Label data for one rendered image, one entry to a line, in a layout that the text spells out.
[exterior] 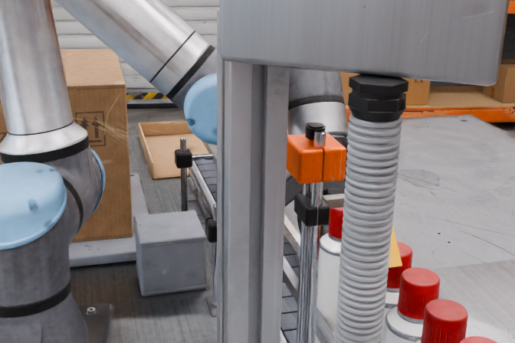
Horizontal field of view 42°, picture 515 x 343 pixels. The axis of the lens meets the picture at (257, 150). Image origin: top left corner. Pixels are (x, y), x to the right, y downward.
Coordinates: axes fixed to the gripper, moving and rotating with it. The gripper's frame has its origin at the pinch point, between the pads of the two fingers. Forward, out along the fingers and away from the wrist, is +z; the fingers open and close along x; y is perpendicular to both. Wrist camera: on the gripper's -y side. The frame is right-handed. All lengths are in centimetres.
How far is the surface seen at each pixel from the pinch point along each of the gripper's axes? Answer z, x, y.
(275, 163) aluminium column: -13.2, -30.4, -12.7
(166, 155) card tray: -34, 79, -7
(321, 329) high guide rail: 1.5, -8.3, -3.4
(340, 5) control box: -20.1, -43.6, -11.4
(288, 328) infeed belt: 2.3, 6.7, -2.8
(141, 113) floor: -124, 403, 16
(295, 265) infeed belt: -5.3, 20.0, 3.1
